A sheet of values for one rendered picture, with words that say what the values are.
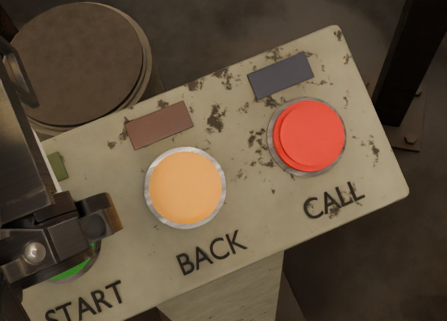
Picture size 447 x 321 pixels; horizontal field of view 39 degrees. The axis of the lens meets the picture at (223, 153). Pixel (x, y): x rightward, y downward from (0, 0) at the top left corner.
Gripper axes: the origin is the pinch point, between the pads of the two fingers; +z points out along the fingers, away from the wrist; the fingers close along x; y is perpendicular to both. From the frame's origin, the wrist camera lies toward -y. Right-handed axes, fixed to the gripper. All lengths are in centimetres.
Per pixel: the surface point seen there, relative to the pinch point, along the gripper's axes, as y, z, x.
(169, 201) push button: -0.3, 2.0, -6.4
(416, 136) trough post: -7, 63, -45
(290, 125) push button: 0.9, 2.0, -14.1
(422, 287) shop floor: -27, 57, -35
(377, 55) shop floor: 8, 70, -47
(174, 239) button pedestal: -2.4, 3.1, -5.8
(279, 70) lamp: 4.1, 2.9, -15.0
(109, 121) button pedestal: 5.1, 3.1, -5.0
